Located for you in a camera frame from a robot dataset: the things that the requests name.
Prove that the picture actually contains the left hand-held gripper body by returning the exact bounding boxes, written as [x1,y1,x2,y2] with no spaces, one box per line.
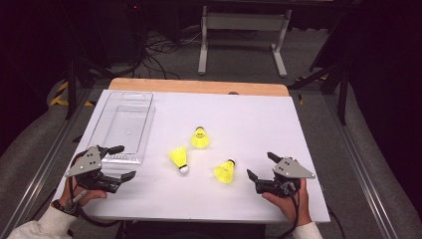
[65,145,120,194]

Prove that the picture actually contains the person's left hand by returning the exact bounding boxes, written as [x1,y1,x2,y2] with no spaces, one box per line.
[59,174,108,209]

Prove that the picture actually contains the white cover sheet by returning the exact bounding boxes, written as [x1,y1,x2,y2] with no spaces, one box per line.
[53,89,331,224]

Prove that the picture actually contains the thin black cable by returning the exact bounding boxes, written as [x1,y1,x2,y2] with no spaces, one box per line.
[326,204,346,239]

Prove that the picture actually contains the black metal stand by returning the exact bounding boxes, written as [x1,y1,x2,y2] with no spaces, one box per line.
[288,19,351,126]
[64,56,115,121]

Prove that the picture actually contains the clear plastic container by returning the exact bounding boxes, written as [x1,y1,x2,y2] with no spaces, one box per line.
[87,91,157,166]

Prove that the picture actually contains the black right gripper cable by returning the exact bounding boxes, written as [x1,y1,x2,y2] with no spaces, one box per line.
[278,185,302,239]

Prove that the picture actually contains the yellow shuttlecock with yellowish cork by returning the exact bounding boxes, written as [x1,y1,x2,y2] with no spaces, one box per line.
[190,125,211,149]

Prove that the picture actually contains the yellow shuttlecock with white cork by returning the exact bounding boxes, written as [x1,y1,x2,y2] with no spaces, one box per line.
[213,158,237,185]

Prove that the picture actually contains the dark wristband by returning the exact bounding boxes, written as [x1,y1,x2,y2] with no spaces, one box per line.
[51,198,81,217]

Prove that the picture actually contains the yellow and black hazard tape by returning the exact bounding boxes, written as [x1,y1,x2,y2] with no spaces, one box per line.
[49,81,97,109]

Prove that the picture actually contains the yellow shuttlecock with black-banded cork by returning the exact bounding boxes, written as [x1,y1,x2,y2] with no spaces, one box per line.
[167,145,190,175]

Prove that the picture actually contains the aluminium rail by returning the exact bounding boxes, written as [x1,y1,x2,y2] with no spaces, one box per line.
[322,94,399,239]
[0,89,96,237]

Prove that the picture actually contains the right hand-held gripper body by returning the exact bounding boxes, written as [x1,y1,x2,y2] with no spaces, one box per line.
[255,156,317,198]

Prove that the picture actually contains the person's right hand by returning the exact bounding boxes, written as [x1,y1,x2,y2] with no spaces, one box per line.
[261,178,314,228]

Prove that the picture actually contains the white metal desk frame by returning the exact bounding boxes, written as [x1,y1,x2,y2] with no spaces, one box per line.
[197,4,293,79]

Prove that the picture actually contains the black floor cable bundle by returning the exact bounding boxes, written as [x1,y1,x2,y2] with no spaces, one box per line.
[130,29,203,81]

